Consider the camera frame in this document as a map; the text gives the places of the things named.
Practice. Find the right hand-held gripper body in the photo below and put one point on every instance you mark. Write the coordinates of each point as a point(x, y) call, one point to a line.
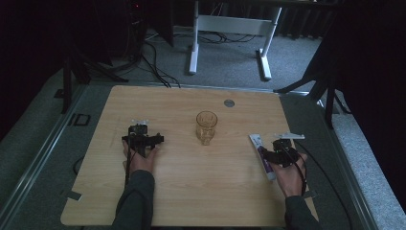
point(282, 150)

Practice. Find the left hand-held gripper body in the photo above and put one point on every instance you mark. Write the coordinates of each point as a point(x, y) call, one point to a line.
point(140, 139)

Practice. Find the white purple toothpaste tube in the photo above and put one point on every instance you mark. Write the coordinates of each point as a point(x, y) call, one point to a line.
point(261, 145)

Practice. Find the clear drinking glass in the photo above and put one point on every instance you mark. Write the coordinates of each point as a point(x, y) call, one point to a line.
point(206, 127)

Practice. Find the person's left hand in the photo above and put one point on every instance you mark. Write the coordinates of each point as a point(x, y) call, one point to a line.
point(140, 163)

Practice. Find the person's right hand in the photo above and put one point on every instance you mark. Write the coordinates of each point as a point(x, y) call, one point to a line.
point(290, 180)

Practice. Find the grey round table grommet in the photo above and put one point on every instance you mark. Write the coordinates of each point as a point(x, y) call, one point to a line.
point(229, 103)

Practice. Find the black metal stand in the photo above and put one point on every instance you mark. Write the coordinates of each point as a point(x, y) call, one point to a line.
point(68, 86)
point(328, 96)

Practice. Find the black rectangular floor frame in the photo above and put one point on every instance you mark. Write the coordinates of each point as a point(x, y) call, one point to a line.
point(82, 119)

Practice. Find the white desk frame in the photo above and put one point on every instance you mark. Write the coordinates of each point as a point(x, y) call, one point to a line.
point(230, 25)

